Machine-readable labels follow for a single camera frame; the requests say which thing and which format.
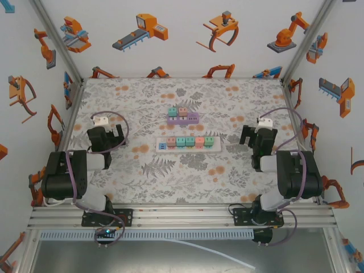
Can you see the white plastic tube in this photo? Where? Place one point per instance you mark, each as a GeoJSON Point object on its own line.
{"type": "Point", "coordinates": [227, 256]}

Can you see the salmon pink plug adapter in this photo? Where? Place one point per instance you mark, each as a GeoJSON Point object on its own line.
{"type": "Point", "coordinates": [200, 142]}

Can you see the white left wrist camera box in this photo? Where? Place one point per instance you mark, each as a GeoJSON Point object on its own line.
{"type": "Point", "coordinates": [100, 121]}

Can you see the aluminium frame rail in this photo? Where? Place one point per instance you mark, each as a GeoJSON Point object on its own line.
{"type": "Point", "coordinates": [182, 217]}

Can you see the purple power strip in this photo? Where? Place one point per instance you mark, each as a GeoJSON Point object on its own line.
{"type": "Point", "coordinates": [194, 119]}

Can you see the green plug adapter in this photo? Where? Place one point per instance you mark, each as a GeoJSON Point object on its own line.
{"type": "Point", "coordinates": [209, 141]}

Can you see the small circuit board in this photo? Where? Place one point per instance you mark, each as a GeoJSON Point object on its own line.
{"type": "Point", "coordinates": [105, 233]}

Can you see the teal plug adapter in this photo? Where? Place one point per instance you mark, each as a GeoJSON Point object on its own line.
{"type": "Point", "coordinates": [189, 141]}
{"type": "Point", "coordinates": [181, 141]}
{"type": "Point", "coordinates": [172, 111]}

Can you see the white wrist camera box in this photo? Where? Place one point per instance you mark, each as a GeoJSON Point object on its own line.
{"type": "Point", "coordinates": [265, 123]}
{"type": "Point", "coordinates": [100, 121]}

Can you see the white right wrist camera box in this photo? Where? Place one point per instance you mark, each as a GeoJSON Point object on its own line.
{"type": "Point", "coordinates": [265, 123]}

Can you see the aluminium frame leg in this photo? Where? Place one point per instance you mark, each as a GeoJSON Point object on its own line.
{"type": "Point", "coordinates": [27, 250]}
{"type": "Point", "coordinates": [337, 250]}

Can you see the floral tablecloth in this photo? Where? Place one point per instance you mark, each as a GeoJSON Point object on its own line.
{"type": "Point", "coordinates": [182, 182]}

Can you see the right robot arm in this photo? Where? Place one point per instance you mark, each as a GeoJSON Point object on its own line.
{"type": "Point", "coordinates": [298, 176]}

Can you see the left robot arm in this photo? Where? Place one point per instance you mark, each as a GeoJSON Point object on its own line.
{"type": "Point", "coordinates": [62, 182]}

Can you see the aluminium frame post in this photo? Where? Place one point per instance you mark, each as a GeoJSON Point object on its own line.
{"type": "Point", "coordinates": [57, 39]}
{"type": "Point", "coordinates": [310, 39]}

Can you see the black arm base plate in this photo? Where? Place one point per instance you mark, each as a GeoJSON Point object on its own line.
{"type": "Point", "coordinates": [128, 217]}
{"type": "Point", "coordinates": [240, 217]}

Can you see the white power strip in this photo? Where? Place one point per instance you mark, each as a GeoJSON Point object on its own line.
{"type": "Point", "coordinates": [216, 148]}

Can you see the aluminium side rail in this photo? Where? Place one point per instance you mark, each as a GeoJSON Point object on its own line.
{"type": "Point", "coordinates": [71, 113]}
{"type": "Point", "coordinates": [293, 113]}

